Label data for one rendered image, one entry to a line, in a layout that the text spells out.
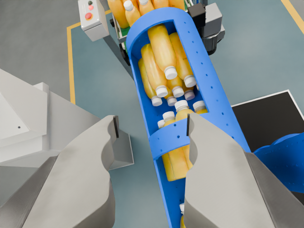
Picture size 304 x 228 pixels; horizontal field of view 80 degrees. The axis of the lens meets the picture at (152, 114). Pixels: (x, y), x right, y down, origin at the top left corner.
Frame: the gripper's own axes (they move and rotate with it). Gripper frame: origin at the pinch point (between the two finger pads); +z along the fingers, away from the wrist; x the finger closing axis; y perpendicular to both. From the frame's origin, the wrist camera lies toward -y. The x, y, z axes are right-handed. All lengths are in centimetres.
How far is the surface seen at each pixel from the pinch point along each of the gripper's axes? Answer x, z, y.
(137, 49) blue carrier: -8, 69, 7
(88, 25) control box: -32, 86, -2
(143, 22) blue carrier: -4, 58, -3
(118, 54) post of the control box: -26, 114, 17
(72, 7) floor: -124, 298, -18
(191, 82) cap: 11, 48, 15
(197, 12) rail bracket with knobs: 19, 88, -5
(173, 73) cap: 5.2, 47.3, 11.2
